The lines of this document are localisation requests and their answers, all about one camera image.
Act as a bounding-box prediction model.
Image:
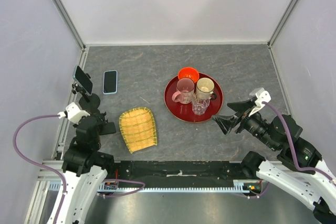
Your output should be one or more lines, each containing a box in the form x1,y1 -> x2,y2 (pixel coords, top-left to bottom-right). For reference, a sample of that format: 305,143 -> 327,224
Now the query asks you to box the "right aluminium frame post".
267,0 -> 300,49

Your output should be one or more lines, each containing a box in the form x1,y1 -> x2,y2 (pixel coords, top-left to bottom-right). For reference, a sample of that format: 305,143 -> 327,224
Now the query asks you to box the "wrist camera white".
57,102 -> 90,124
249,88 -> 271,117

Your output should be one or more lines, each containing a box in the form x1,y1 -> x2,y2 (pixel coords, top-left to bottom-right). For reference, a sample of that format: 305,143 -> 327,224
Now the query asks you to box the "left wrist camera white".
57,102 -> 90,124

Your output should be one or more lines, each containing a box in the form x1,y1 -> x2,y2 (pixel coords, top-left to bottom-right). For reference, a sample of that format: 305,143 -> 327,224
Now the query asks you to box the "clear glass tumbler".
192,95 -> 210,115

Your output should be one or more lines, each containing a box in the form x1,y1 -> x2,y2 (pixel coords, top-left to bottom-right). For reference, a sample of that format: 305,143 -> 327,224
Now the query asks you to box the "black round base phone stand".
71,83 -> 100,114

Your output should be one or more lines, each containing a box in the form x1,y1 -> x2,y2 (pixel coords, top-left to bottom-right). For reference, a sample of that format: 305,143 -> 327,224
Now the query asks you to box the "slotted cable duct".
48,180 -> 263,195

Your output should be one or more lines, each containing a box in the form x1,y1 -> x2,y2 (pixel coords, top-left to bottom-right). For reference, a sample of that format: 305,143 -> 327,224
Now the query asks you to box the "cream mug black handle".
196,78 -> 217,100

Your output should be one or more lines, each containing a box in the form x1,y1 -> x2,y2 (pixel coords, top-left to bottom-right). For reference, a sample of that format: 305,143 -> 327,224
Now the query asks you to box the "blue case phone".
103,70 -> 118,94

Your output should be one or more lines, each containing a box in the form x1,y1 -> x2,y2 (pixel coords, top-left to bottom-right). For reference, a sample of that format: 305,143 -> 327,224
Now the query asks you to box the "black phone teal case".
73,66 -> 93,95

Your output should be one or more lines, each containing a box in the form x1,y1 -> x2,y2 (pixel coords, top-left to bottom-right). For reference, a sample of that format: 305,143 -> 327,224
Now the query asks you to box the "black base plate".
107,161 -> 259,189

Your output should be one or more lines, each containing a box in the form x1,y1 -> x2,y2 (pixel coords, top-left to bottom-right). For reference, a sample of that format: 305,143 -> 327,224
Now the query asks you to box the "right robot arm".
212,98 -> 335,223

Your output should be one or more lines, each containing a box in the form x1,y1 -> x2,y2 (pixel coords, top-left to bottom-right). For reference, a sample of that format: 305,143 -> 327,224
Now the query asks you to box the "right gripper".
211,98 -> 279,150

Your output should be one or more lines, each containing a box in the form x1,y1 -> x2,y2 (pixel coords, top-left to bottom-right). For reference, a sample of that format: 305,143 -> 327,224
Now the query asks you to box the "left aluminium frame post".
52,0 -> 86,50

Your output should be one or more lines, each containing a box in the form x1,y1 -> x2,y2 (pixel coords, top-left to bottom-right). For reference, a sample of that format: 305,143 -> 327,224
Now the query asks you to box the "aluminium frame post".
52,0 -> 86,50
267,0 -> 300,49

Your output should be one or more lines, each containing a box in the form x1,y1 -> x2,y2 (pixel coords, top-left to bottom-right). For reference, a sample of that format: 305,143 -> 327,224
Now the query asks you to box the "orange bowl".
177,67 -> 199,83

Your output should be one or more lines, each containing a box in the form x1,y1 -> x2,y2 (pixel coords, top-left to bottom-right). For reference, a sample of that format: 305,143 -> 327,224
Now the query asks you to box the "yellow bamboo basket tray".
119,106 -> 158,154

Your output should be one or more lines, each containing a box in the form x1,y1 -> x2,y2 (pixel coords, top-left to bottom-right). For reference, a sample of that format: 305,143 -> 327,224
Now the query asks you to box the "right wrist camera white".
249,88 -> 271,117

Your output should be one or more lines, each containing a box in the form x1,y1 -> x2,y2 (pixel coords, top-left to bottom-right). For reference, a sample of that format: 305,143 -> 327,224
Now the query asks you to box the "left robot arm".
48,113 -> 116,223

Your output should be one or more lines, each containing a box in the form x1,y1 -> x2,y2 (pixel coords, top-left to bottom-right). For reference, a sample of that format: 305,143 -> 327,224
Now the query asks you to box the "pink ghost mug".
172,78 -> 195,104

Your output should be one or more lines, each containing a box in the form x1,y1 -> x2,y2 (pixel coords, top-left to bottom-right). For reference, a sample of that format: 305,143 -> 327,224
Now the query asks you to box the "red round tray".
164,72 -> 224,123

